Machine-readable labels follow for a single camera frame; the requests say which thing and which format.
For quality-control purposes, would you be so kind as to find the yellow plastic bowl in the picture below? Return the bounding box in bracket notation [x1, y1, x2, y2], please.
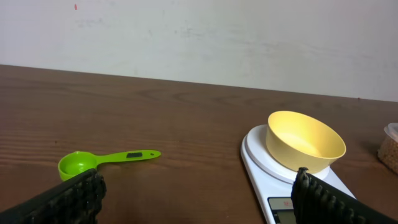
[266, 111, 346, 174]

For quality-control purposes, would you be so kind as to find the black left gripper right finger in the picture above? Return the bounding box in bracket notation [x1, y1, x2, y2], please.
[291, 167, 397, 224]

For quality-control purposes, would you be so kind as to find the white digital kitchen scale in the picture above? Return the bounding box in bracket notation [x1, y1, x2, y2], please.
[240, 124, 356, 224]

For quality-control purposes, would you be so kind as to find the clear container of soybeans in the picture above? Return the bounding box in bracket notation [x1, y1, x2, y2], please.
[377, 123, 398, 174]

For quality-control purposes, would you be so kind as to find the green plastic measuring scoop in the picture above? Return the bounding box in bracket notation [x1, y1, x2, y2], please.
[58, 150, 161, 181]

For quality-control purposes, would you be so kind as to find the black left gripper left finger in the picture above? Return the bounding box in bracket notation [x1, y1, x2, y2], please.
[1, 169, 106, 224]

